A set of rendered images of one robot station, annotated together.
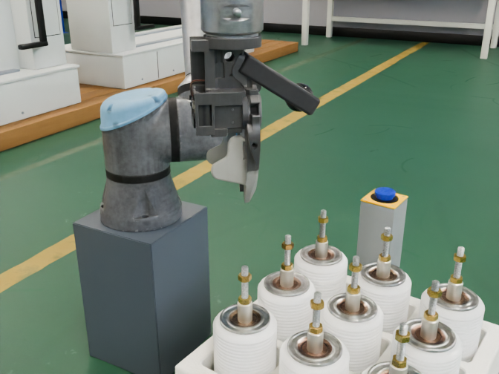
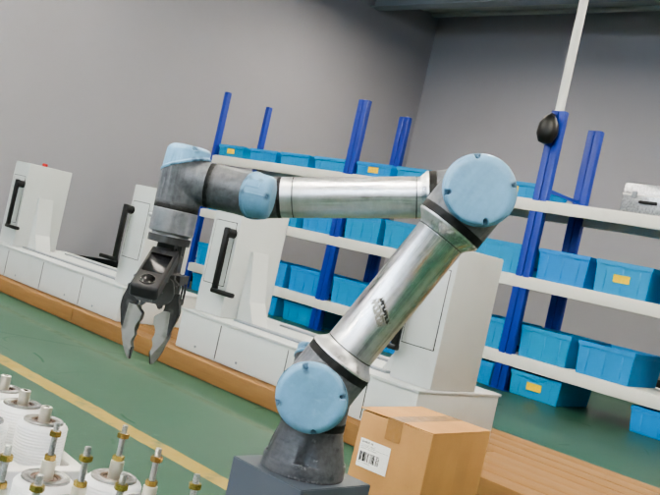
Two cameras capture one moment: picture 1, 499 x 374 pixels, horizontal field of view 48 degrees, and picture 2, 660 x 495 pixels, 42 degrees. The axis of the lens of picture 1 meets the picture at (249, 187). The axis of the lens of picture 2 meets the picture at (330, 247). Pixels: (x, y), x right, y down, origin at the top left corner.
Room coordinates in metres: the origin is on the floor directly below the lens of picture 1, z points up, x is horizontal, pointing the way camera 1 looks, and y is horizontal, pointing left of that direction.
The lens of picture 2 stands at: (1.33, -1.30, 0.71)
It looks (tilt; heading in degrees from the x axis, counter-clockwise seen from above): 0 degrees down; 105
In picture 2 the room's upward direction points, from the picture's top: 13 degrees clockwise
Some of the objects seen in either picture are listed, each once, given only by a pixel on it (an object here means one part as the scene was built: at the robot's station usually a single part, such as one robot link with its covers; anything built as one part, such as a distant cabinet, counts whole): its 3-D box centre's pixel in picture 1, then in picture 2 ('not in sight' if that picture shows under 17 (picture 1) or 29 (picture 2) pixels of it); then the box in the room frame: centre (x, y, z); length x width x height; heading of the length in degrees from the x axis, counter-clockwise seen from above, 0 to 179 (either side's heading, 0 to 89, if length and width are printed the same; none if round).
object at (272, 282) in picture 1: (286, 283); not in sight; (0.80, -0.06, 0.25); 0.08 x 0.08 x 0.01
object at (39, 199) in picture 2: not in sight; (96, 236); (-1.36, 3.36, 0.45); 1.61 x 0.57 x 0.74; 152
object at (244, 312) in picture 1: (244, 311); (115, 469); (0.70, 0.01, 0.26); 0.02 x 0.02 x 0.03
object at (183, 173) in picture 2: not in sight; (185, 179); (0.70, 0.02, 0.76); 0.09 x 0.08 x 0.11; 10
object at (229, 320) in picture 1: (244, 318); (114, 477); (0.70, 0.01, 0.25); 0.08 x 0.08 x 0.01
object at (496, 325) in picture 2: not in sight; (499, 331); (0.99, 5.09, 0.36); 0.50 x 0.38 x 0.21; 61
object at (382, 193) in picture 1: (385, 195); not in sight; (1.01, -0.26, 0.32); 0.04 x 0.04 x 0.02
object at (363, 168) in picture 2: not in sight; (392, 176); (-0.16, 5.68, 1.37); 0.50 x 0.38 x 0.11; 61
